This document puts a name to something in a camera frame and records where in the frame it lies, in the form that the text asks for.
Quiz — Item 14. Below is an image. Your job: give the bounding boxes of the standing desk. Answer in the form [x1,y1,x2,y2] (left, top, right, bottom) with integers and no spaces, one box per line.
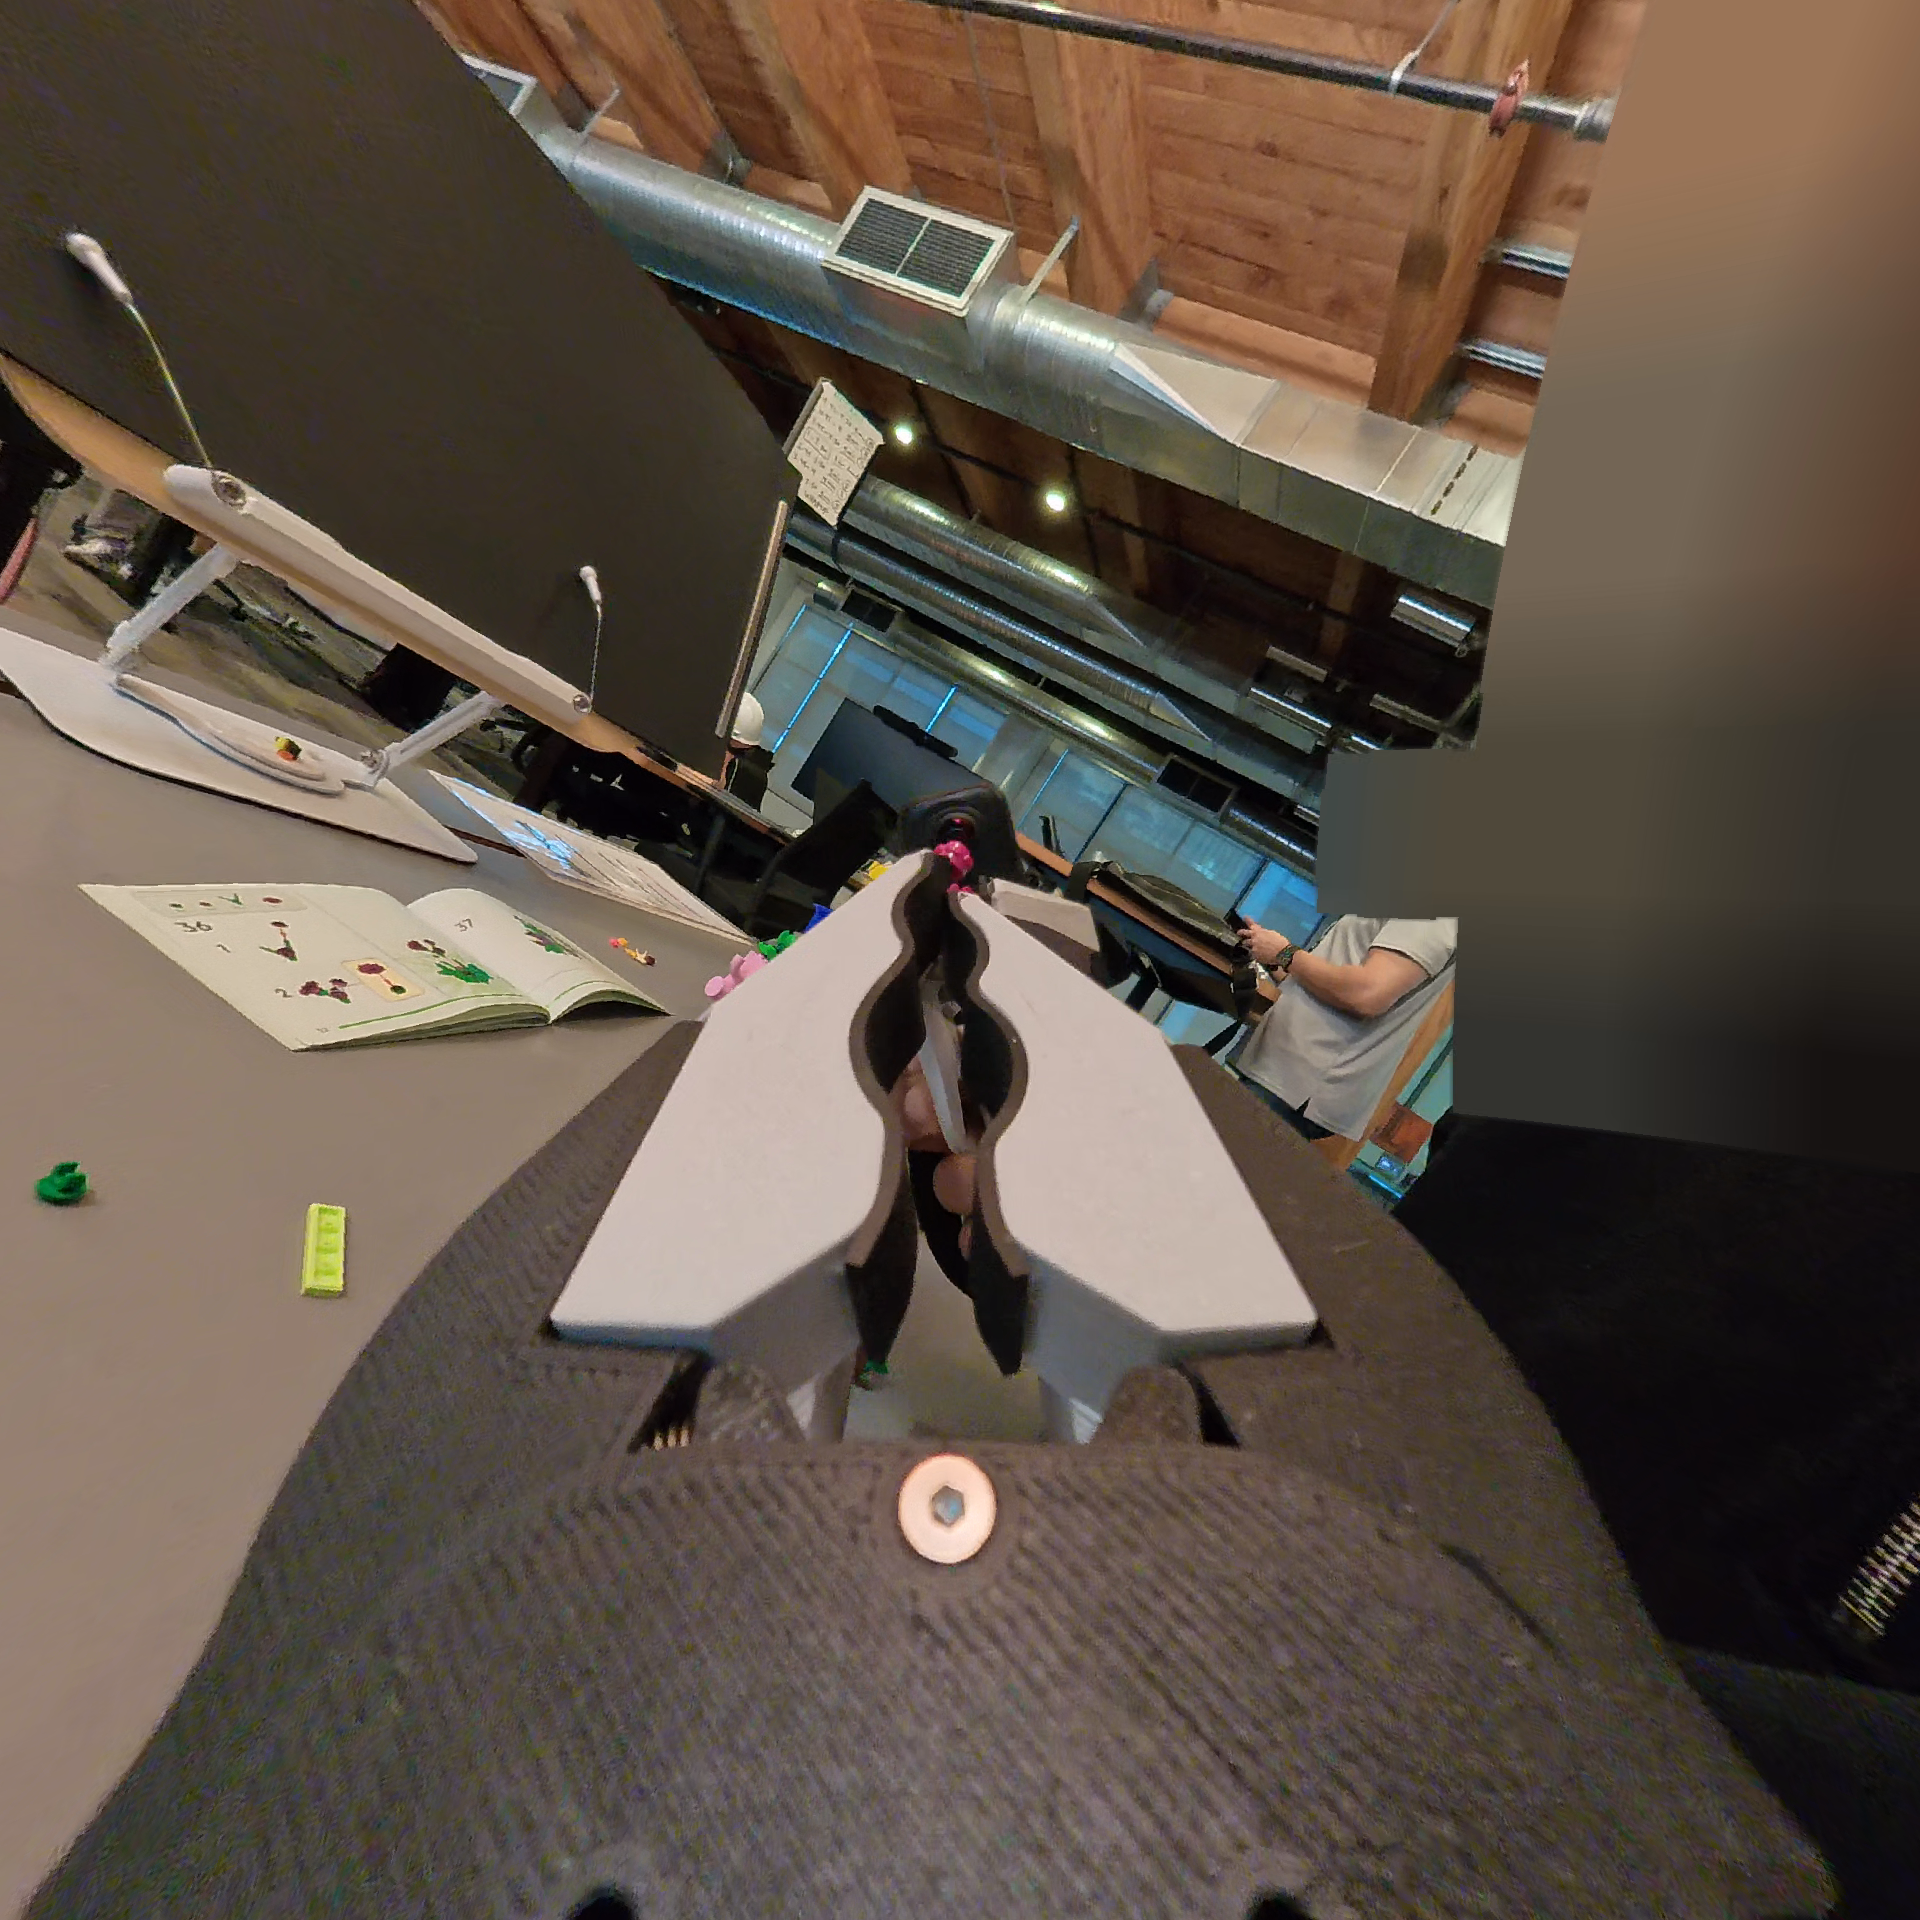
[1018,837,1279,1056]

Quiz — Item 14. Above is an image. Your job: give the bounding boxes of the person's right hand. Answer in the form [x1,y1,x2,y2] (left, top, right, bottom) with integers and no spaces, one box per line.
[896,1072,994,1262]

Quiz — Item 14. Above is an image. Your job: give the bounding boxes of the black bag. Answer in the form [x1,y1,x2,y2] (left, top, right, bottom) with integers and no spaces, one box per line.
[1078,860,1258,993]

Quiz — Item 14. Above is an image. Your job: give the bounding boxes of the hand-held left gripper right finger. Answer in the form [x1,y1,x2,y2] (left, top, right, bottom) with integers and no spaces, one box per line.
[944,886,1320,1445]

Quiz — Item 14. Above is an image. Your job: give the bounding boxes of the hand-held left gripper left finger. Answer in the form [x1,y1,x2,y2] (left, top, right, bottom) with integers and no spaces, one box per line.
[549,861,938,1445]

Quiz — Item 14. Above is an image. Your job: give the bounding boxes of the person's black jacket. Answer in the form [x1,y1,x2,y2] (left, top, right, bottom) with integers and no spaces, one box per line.
[1391,1110,1920,1920]

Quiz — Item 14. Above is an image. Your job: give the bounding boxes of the black television screen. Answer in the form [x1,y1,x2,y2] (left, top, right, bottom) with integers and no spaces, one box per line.
[791,698,964,846]

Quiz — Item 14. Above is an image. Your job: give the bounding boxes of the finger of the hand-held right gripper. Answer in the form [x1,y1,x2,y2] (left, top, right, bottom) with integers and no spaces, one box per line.
[990,881,1122,981]

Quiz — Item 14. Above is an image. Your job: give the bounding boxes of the printed paper sheet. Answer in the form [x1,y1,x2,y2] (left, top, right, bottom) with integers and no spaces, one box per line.
[428,768,754,945]

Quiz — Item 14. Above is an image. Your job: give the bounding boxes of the black monitor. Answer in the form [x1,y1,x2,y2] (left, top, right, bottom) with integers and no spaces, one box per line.
[0,0,799,769]

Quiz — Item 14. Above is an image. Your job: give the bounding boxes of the black office chair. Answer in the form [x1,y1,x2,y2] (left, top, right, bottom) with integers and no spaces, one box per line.
[746,780,905,942]

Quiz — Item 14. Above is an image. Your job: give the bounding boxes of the open instruction booklet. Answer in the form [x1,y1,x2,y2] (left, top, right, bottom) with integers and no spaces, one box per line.
[80,881,671,1053]

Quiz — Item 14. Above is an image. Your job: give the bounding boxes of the white paper sign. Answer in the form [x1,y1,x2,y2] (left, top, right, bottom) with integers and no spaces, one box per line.
[783,377,885,530]

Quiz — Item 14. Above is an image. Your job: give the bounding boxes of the pink toy pot with plant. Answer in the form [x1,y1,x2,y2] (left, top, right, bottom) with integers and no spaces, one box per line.
[703,927,807,1002]

